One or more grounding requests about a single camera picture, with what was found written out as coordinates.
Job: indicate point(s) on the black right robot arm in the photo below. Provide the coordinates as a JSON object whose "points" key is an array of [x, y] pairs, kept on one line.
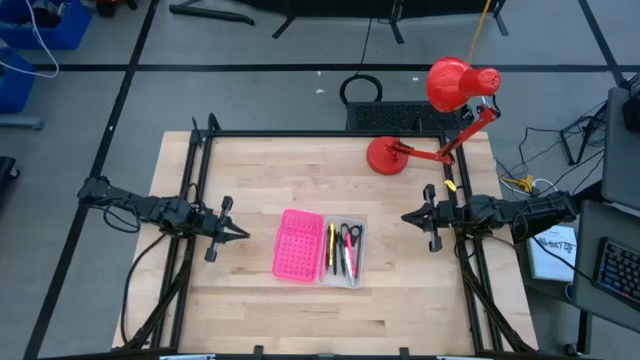
{"points": [[530, 210]]}

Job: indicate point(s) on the blue storage bin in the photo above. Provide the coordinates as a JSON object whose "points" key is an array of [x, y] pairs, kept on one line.
{"points": [[15, 85], [65, 27]]}

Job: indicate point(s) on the yellow tag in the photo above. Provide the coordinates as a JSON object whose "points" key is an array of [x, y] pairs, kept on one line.
{"points": [[451, 185]]}

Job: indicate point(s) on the pink plastic box lid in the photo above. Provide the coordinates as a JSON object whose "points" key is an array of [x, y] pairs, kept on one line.
{"points": [[297, 245]]}

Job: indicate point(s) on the white booklet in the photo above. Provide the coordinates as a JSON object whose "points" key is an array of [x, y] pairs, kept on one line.
{"points": [[552, 255]]}

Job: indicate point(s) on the red desk lamp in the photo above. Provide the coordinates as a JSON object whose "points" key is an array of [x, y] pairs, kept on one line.
{"points": [[450, 85]]}

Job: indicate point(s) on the black perforated panel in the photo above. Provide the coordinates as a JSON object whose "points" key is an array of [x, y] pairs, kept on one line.
{"points": [[400, 116]]}

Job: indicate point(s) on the black floor stand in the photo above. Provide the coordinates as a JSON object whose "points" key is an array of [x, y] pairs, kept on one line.
{"points": [[575, 140]]}

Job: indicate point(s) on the backlit computer keyboard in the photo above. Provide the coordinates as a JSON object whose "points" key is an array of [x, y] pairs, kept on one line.
{"points": [[620, 272]]}

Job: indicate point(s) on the yellow power plug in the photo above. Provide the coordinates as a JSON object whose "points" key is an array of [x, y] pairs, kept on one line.
{"points": [[520, 183]]}

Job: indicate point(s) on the yellow highlighter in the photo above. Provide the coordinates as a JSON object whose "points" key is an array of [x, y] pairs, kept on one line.
{"points": [[331, 245]]}

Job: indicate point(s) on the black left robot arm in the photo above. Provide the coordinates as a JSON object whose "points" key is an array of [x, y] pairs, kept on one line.
{"points": [[150, 207]]}

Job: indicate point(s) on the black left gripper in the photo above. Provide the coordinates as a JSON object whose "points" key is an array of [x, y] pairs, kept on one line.
{"points": [[220, 225]]}

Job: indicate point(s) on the clear plastic supply box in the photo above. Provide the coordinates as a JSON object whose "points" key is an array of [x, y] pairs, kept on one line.
{"points": [[360, 280]]}

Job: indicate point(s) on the grey desk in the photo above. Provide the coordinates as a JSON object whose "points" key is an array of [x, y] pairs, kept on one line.
{"points": [[590, 290], [620, 160]]}

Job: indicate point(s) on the black aluminium table frame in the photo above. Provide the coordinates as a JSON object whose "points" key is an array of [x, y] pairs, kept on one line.
{"points": [[197, 200]]}

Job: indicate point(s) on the pink pencil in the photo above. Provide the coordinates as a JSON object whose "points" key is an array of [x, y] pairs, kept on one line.
{"points": [[350, 255]]}

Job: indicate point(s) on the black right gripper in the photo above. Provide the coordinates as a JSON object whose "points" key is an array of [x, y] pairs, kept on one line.
{"points": [[447, 215]]}

